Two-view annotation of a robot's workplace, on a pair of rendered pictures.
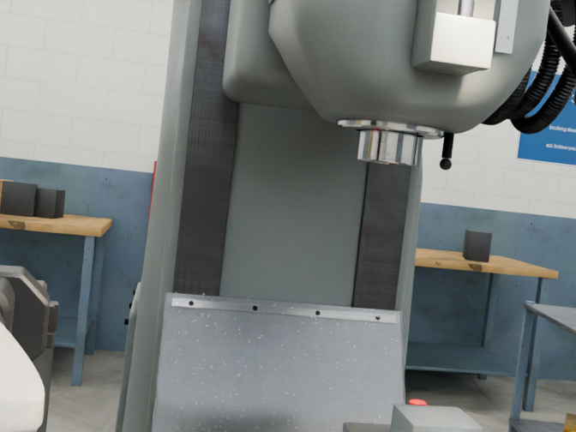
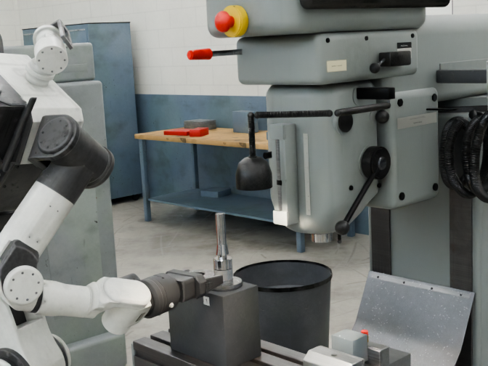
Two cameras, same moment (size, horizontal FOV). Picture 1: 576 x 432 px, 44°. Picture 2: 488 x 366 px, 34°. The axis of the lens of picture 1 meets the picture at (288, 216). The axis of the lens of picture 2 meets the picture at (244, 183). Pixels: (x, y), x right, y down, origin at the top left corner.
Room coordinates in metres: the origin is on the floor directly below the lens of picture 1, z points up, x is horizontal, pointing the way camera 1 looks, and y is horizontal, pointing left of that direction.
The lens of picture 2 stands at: (-0.53, -1.44, 1.72)
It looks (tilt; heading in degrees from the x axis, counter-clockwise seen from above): 10 degrees down; 57
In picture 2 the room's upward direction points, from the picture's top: 3 degrees counter-clockwise
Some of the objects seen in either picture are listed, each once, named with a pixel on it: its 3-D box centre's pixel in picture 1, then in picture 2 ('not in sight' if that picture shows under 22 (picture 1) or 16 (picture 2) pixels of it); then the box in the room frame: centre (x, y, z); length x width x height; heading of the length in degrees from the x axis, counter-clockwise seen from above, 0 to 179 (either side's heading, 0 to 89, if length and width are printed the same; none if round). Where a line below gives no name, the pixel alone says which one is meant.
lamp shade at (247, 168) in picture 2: not in sight; (253, 171); (0.35, -0.14, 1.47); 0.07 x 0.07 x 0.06
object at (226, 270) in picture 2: not in sight; (223, 271); (0.49, 0.22, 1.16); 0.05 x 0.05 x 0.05
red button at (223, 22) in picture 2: not in sight; (225, 21); (0.32, -0.12, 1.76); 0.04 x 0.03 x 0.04; 100
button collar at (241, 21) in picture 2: not in sight; (234, 21); (0.34, -0.11, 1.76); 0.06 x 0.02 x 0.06; 100
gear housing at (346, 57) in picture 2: not in sight; (329, 56); (0.61, -0.07, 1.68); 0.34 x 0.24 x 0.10; 10
